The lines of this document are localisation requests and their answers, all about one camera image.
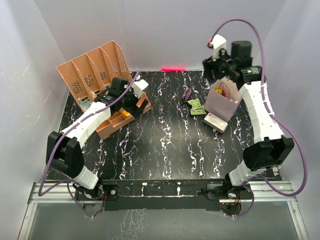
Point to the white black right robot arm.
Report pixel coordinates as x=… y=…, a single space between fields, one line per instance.
x=270 y=147

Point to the white red cardboard box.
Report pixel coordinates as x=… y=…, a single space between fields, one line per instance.
x=215 y=122

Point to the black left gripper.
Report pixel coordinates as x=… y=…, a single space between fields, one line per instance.
x=136 y=111

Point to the green snack packet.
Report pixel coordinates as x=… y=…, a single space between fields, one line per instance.
x=196 y=107

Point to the blue correction tape blister pack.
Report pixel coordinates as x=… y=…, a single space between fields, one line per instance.
x=84 y=104

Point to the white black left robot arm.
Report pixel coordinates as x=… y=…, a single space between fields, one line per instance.
x=64 y=149

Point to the aluminium frame rail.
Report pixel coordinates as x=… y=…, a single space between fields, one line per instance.
x=64 y=192

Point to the peach plastic desk organizer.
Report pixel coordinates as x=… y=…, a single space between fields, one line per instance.
x=89 y=74

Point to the purple M&M's packet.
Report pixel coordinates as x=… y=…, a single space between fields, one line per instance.
x=187 y=93

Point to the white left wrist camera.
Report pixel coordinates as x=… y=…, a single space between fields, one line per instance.
x=139 y=87

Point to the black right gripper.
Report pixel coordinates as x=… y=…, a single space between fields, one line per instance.
x=208 y=66

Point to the yellow cap small box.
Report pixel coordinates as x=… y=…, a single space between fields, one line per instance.
x=126 y=114

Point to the yellow snack bar packet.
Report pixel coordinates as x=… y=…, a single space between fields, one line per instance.
x=219 y=90

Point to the pink red marker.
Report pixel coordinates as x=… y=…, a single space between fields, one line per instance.
x=173 y=69

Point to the red snack packet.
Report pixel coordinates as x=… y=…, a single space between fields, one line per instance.
x=225 y=94

